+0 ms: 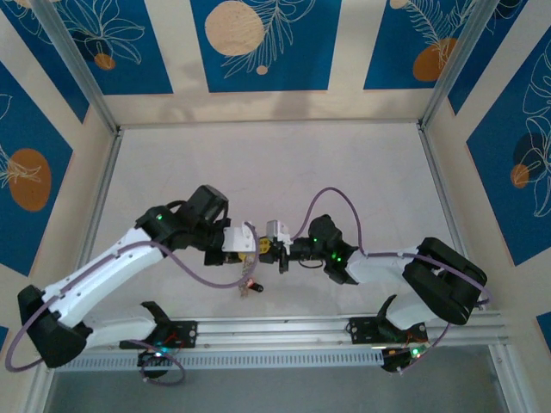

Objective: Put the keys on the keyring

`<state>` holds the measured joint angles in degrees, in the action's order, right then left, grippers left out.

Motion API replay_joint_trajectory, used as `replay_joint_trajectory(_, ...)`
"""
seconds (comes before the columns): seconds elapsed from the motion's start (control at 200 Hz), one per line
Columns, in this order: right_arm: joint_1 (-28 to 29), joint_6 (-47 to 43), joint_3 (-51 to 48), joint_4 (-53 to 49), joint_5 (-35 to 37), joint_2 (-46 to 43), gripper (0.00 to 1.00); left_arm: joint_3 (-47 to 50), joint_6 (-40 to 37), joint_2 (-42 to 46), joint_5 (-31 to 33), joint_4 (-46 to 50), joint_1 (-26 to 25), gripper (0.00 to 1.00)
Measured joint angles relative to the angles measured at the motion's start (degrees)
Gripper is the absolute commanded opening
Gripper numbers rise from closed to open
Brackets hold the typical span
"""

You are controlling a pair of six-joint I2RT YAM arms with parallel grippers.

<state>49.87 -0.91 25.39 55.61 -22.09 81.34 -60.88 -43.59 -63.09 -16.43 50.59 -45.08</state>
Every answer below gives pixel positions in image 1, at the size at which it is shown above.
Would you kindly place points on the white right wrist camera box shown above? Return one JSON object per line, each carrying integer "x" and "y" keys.
{"x": 277, "y": 230}

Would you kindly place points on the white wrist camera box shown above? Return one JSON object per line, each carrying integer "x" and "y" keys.
{"x": 277, "y": 230}
{"x": 239, "y": 241}

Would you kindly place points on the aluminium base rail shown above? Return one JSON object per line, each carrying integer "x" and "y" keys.
{"x": 275, "y": 329}

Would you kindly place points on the aluminium side rail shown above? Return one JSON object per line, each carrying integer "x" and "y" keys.
{"x": 101, "y": 193}
{"x": 445, "y": 189}

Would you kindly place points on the black mounting plate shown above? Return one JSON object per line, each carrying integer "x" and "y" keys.
{"x": 363, "y": 331}
{"x": 185, "y": 333}

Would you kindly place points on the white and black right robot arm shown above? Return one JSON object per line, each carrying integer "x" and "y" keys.
{"x": 387, "y": 266}

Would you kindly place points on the controller board with green light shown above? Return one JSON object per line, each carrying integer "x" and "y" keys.
{"x": 155, "y": 353}
{"x": 404, "y": 355}

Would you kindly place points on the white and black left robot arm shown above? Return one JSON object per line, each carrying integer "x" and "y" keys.
{"x": 99, "y": 271}

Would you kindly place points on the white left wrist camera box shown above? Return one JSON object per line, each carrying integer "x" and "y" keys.
{"x": 239, "y": 241}

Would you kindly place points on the aluminium frame bar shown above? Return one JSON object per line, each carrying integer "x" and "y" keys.
{"x": 38, "y": 391}
{"x": 505, "y": 378}

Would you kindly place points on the aluminium frame post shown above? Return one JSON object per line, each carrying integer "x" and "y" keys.
{"x": 460, "y": 60}
{"x": 73, "y": 64}

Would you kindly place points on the red-capped key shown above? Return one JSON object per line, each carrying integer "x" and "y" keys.
{"x": 248, "y": 284}

